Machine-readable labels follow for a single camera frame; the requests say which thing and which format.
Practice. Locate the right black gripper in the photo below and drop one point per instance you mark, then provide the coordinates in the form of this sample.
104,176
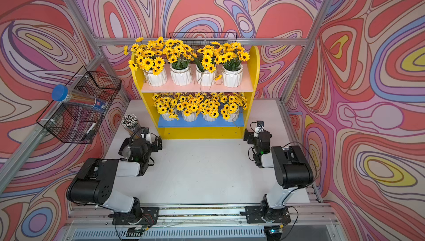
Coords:
252,135

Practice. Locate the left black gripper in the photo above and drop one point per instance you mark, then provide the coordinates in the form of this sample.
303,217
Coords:
154,143

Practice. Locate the sunflower pot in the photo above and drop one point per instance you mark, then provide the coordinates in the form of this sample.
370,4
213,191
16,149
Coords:
148,59
166,105
188,106
179,56
231,57
232,104
207,62
208,106

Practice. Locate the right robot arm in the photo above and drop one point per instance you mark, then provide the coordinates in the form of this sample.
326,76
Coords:
292,172

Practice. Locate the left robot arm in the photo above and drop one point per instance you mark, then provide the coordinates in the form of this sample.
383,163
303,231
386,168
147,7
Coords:
95,184

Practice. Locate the clear jar of pencils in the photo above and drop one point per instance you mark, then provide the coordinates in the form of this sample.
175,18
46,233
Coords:
130,123

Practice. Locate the yellow shelf unit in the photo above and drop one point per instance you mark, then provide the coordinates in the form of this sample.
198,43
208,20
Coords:
200,128

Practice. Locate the black marker in basket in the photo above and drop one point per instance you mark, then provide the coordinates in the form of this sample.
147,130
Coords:
90,133

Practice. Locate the blue capped pencil tube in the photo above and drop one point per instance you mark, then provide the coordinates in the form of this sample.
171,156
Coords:
75,97

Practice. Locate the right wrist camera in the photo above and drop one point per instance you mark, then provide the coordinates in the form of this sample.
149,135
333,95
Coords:
258,128

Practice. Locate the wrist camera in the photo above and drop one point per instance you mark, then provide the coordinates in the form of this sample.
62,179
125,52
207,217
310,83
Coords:
144,133
258,128

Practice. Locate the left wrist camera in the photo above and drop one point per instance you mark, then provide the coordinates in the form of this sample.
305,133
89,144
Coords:
144,133

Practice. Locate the black wire basket left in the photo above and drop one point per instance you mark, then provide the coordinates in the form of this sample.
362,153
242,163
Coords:
68,123

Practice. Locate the black wire basket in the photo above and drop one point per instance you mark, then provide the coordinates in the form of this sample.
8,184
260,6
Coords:
68,123
202,38

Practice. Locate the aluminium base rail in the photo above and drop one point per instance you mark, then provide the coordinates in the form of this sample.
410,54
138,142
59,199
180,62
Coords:
210,222

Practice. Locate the black wire basket rear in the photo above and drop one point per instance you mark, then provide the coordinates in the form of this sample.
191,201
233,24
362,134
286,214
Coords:
202,38

